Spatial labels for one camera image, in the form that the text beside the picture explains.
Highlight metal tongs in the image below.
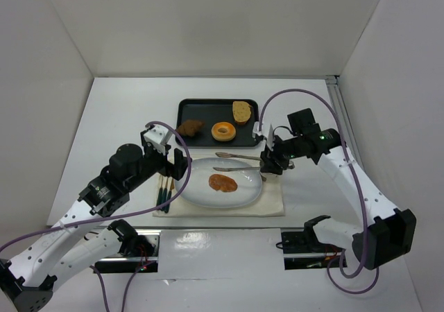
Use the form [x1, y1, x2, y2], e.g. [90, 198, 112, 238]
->
[212, 151, 296, 183]

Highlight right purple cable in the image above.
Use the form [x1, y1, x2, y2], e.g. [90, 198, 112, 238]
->
[258, 88, 381, 295]

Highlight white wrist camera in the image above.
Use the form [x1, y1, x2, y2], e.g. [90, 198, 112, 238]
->
[142, 124, 173, 155]
[253, 121, 275, 150]

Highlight purple cable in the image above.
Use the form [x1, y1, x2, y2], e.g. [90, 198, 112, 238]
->
[258, 88, 381, 295]
[0, 121, 194, 312]

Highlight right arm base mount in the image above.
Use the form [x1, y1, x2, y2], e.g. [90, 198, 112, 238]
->
[275, 215, 341, 270]

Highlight gold knife green handle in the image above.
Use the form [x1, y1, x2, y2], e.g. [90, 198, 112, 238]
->
[164, 179, 174, 214]

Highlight gold spoon green handle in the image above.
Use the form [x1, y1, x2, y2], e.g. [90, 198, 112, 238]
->
[156, 175, 164, 207]

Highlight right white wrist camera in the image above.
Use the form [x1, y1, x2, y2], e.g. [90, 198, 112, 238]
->
[253, 121, 275, 150]

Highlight ring donut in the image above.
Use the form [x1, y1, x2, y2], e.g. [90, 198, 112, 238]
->
[211, 122, 237, 142]

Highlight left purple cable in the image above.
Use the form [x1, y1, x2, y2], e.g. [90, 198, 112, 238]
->
[0, 121, 194, 312]

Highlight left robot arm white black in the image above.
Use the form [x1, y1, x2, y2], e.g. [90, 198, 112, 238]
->
[1, 144, 191, 311]

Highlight beige cloth placemat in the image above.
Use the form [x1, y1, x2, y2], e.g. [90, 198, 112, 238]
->
[153, 155, 284, 218]

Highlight brown croissant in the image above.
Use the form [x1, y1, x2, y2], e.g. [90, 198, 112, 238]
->
[176, 119, 205, 137]

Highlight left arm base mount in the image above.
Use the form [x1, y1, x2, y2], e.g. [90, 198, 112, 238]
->
[91, 219, 160, 274]

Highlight light blue oval plate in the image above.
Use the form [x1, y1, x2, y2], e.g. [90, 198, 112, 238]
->
[174, 157, 262, 209]

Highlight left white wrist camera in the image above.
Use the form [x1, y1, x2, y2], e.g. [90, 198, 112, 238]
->
[142, 124, 173, 155]

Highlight black rectangular tray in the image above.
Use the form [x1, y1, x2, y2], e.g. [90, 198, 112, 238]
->
[176, 98, 261, 148]

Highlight toast bread slice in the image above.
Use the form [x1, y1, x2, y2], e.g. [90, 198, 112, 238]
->
[232, 101, 252, 125]

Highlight gold fork green handle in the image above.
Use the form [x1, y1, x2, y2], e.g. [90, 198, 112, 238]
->
[160, 177, 169, 205]

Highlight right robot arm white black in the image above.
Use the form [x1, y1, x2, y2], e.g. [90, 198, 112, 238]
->
[260, 109, 416, 270]

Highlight orange glazed pastry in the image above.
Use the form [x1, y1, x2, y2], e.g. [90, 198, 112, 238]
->
[208, 174, 238, 193]

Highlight metal cup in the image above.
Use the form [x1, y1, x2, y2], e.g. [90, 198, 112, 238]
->
[260, 173, 279, 183]

